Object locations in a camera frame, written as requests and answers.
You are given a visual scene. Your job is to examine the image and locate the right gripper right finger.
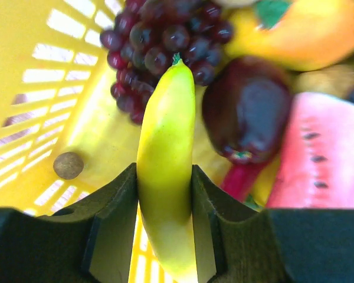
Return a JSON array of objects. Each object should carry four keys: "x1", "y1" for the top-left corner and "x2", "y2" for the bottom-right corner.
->
[{"x1": 191, "y1": 165, "x2": 354, "y2": 282}]

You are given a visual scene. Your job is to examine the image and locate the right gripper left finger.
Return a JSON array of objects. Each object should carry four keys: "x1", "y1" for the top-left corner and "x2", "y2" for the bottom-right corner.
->
[{"x1": 0, "y1": 164, "x2": 138, "y2": 282}]

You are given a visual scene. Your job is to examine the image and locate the yellow banana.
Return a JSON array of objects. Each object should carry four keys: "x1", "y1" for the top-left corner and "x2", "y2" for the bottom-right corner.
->
[{"x1": 136, "y1": 54, "x2": 198, "y2": 282}]

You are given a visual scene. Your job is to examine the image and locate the red chili pepper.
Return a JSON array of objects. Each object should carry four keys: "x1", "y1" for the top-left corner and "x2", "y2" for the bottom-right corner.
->
[{"x1": 220, "y1": 162, "x2": 268, "y2": 202}]

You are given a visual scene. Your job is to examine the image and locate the watermelon slice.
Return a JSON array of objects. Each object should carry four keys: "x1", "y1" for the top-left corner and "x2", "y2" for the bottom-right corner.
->
[{"x1": 266, "y1": 92, "x2": 354, "y2": 209}]

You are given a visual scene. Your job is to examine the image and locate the dark red apple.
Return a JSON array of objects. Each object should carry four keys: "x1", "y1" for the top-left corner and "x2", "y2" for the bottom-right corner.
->
[{"x1": 202, "y1": 55, "x2": 293, "y2": 164}]

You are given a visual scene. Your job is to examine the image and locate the yellow plastic basket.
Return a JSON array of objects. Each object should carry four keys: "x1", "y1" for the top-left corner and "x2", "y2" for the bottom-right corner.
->
[{"x1": 0, "y1": 0, "x2": 284, "y2": 283}]

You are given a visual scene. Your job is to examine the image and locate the yellow mango fruit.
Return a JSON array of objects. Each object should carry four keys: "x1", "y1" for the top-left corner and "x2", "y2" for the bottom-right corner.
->
[{"x1": 224, "y1": 1, "x2": 354, "y2": 71}]

